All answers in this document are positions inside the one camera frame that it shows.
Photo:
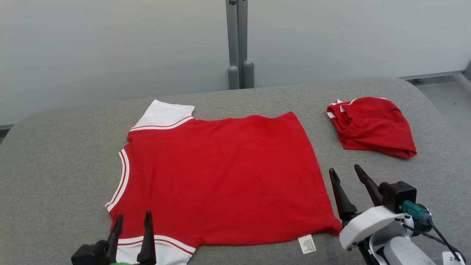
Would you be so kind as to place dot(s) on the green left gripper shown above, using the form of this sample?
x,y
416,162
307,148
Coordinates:
x,y
121,264

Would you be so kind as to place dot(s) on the grey partition base rail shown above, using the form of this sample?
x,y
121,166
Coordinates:
x,y
5,127
434,76

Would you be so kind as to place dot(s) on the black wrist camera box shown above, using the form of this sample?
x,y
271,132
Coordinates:
x,y
90,255
399,195

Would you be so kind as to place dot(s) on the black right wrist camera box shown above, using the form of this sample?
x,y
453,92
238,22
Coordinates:
x,y
399,195

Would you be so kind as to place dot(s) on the red shorts with white stripes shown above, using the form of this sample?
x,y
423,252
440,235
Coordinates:
x,y
375,125

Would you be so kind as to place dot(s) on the grey partition post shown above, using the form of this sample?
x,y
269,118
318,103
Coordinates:
x,y
247,73
233,44

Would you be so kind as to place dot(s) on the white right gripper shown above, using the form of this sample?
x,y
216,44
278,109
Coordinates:
x,y
368,224

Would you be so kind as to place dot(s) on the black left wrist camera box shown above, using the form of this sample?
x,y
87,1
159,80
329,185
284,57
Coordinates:
x,y
90,255

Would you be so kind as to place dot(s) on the red jersey with white sleeves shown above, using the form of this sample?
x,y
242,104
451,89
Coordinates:
x,y
220,176

